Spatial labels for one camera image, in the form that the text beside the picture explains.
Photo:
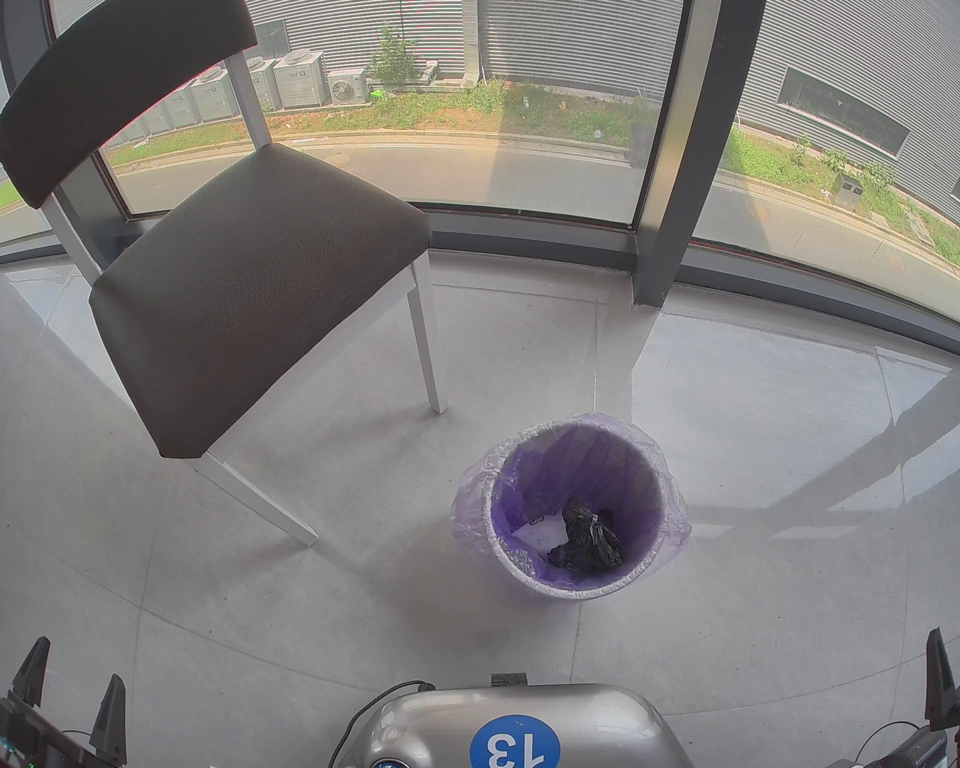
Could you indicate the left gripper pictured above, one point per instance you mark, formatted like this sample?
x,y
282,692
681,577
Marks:
x,y
52,739

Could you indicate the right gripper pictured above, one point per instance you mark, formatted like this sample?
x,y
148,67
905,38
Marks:
x,y
922,750

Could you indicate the black plastic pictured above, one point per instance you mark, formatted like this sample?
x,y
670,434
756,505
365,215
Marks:
x,y
589,540

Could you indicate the purple plastic bag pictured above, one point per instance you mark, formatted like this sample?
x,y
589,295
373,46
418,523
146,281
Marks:
x,y
540,472

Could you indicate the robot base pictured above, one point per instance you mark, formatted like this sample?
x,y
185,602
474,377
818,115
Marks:
x,y
600,727

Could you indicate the white trash bin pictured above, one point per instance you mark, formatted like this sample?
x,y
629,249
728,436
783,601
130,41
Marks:
x,y
517,574

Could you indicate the white chair with dark seat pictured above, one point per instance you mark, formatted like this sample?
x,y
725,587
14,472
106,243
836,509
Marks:
x,y
247,300

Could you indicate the window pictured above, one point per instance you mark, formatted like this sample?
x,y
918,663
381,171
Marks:
x,y
697,187

